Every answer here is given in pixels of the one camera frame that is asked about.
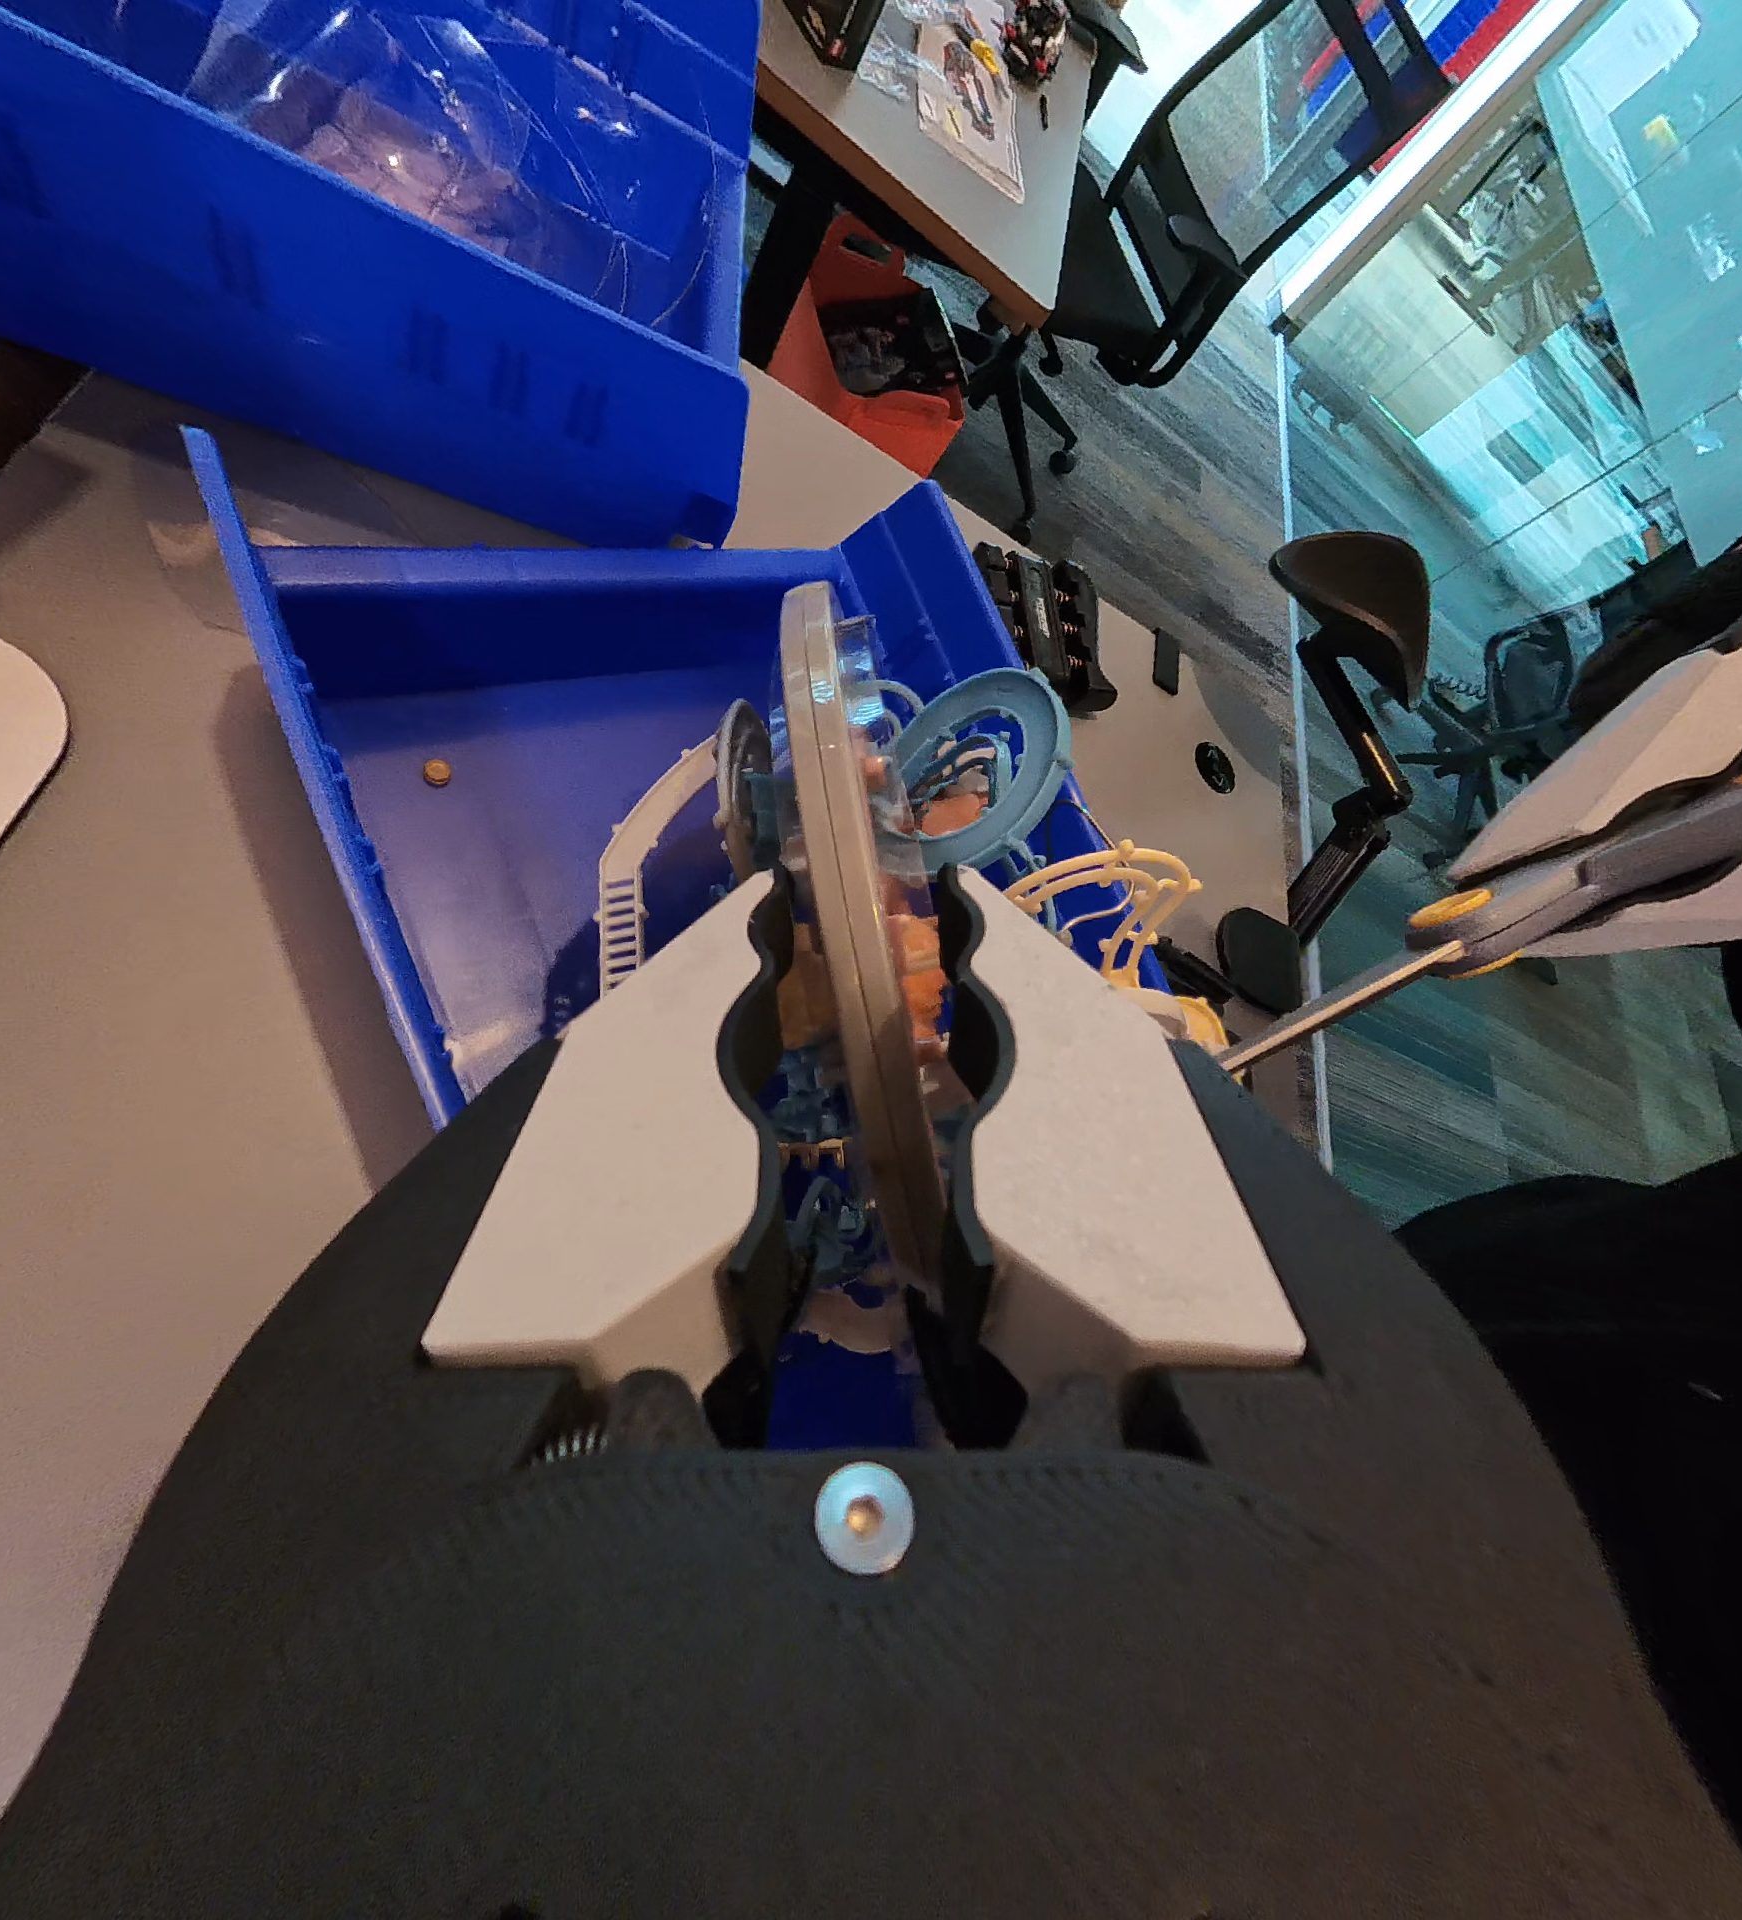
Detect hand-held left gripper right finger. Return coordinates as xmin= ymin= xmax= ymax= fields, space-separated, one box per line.
xmin=934 ymin=867 xmax=1311 ymax=1446

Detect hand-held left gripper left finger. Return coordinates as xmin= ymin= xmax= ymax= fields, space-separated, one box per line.
xmin=422 ymin=869 xmax=797 ymax=1446

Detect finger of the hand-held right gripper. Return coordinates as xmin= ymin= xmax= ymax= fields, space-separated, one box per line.
xmin=1445 ymin=597 xmax=1742 ymax=894
xmin=1523 ymin=860 xmax=1742 ymax=965

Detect grey orange handled scissors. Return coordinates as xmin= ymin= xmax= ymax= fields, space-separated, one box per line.
xmin=1216 ymin=748 xmax=1742 ymax=1072

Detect plastic ball maze puzzle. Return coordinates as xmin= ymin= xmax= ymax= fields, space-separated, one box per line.
xmin=593 ymin=582 xmax=1233 ymax=1352

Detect small blue plastic bin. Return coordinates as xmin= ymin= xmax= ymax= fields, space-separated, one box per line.
xmin=182 ymin=424 xmax=1181 ymax=1450

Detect person's black clothing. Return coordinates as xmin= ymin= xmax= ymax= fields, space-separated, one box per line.
xmin=1395 ymin=931 xmax=1742 ymax=1920

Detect black hand grip exerciser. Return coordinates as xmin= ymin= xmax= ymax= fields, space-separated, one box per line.
xmin=972 ymin=539 xmax=1120 ymax=716

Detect orange storage bin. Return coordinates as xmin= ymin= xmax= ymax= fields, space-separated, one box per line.
xmin=769 ymin=214 xmax=966 ymax=479

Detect grey wood edged table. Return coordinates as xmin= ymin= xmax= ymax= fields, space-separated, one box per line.
xmin=755 ymin=0 xmax=1151 ymax=336

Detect large blue plastic bin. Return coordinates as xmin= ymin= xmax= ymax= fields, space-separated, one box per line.
xmin=0 ymin=0 xmax=765 ymax=545

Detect clear plastic dome half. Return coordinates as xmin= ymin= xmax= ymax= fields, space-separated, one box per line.
xmin=188 ymin=0 xmax=754 ymax=324

